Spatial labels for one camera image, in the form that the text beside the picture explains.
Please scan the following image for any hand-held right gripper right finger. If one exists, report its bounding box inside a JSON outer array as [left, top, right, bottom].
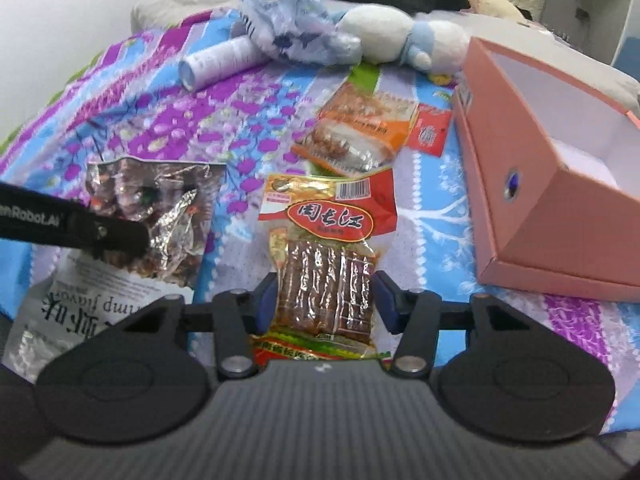
[[372, 270, 533, 378]]

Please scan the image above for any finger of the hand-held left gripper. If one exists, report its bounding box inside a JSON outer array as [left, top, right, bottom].
[[95, 216, 152, 257]]

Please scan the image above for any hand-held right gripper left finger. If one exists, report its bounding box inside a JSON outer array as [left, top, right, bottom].
[[120, 271, 278, 381]]

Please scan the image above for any red label brown sticks packet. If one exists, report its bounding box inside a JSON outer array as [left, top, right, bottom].
[[247, 167, 401, 363]]

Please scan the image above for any clear foil brown snack packet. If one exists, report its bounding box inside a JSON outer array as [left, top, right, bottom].
[[85, 156, 227, 288]]

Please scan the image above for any grey and white snack packet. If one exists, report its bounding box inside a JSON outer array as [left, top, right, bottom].
[[2, 247, 196, 386]]

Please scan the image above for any pink cardboard box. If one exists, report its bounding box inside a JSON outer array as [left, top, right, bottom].
[[452, 36, 640, 303]]

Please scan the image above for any floral printed blanket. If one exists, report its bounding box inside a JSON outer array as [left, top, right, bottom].
[[0, 7, 640, 436]]

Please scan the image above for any small red snack packet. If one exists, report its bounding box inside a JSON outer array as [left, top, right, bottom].
[[402, 102, 453, 157]]

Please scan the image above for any orange snack packet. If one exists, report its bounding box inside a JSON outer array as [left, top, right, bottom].
[[291, 81, 420, 177]]

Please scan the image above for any white cylindrical bottle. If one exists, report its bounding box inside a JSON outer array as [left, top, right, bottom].
[[179, 35, 271, 92]]

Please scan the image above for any white crumpled cloth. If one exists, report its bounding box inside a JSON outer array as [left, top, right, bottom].
[[131, 0, 251, 31]]

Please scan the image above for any white and blue plush toy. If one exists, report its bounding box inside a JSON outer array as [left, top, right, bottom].
[[332, 4, 473, 72]]

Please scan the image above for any crumpled bluish plastic bag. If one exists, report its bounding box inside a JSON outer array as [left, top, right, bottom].
[[235, 0, 363, 66]]

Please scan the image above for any beige pillow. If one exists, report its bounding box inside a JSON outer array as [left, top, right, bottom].
[[465, 0, 528, 23]]

